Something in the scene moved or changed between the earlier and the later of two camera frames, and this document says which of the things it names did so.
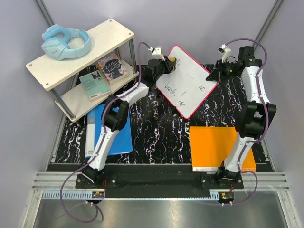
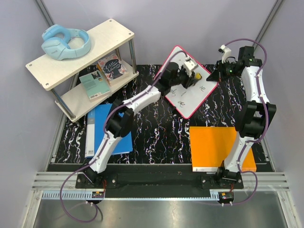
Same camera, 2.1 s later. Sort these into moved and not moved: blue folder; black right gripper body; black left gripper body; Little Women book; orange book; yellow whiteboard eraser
Moved: black left gripper body; yellow whiteboard eraser
Not moved: black right gripper body; orange book; blue folder; Little Women book
